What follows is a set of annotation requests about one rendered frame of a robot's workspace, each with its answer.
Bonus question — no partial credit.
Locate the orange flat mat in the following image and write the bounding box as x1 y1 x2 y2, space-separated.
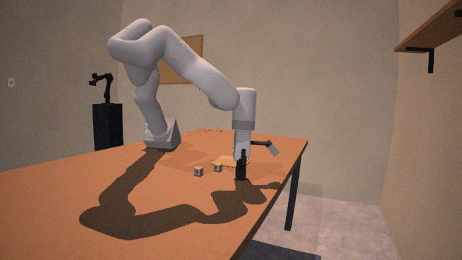
210 155 252 168

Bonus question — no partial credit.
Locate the beige block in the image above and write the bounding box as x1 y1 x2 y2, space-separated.
214 162 222 171
193 166 203 176

